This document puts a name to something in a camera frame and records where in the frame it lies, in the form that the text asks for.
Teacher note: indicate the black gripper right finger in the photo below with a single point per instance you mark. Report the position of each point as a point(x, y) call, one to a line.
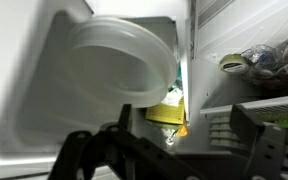
point(268, 145)

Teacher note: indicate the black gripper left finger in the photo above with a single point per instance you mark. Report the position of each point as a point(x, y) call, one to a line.
point(129, 157)

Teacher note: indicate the translucent round plastic container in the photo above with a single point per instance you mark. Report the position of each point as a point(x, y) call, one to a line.
point(120, 62)

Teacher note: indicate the white refrigerator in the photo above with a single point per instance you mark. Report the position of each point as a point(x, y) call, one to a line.
point(40, 105)

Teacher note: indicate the round lidded tub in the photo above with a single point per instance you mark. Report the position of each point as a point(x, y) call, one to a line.
point(233, 64)

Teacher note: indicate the yellow green food packet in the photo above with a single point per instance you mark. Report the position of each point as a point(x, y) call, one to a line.
point(166, 114)

